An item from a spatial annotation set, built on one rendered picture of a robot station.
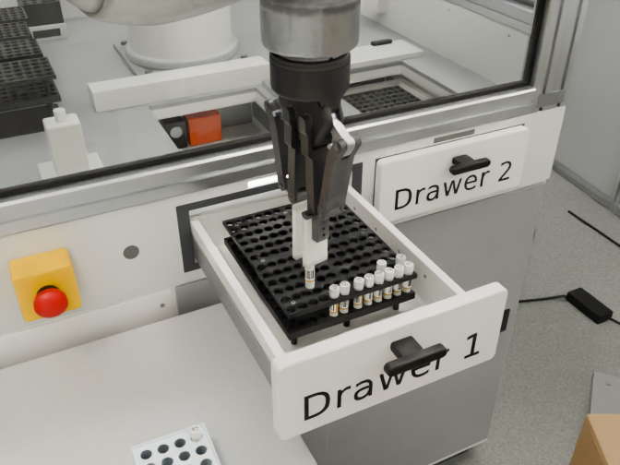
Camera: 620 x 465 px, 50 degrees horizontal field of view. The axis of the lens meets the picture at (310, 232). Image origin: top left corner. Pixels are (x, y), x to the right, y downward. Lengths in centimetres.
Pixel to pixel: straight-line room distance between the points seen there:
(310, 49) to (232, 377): 48
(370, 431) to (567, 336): 94
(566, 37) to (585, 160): 182
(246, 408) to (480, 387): 82
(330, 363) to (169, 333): 34
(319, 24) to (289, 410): 39
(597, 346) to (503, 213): 101
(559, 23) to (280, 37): 66
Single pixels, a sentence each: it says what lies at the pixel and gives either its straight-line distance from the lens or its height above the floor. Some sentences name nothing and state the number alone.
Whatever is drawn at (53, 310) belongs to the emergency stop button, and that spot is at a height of 87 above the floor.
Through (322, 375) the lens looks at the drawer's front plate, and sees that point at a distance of 71.
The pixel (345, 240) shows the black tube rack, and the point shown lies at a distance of 90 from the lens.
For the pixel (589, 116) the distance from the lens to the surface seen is 294.
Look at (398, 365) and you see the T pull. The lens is 70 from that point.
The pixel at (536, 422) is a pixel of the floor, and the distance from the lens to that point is 194.
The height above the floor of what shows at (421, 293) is 84.
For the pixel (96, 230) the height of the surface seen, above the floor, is 92.
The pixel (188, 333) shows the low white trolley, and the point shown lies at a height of 76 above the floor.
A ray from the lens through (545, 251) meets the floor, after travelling 257.
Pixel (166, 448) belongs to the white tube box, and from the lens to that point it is 81.
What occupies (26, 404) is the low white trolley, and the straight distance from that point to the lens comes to 94.
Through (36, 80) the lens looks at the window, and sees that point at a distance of 84.
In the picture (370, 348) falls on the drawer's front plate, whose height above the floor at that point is 91.
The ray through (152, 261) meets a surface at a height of 85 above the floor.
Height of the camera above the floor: 141
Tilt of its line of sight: 34 degrees down
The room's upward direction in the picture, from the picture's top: straight up
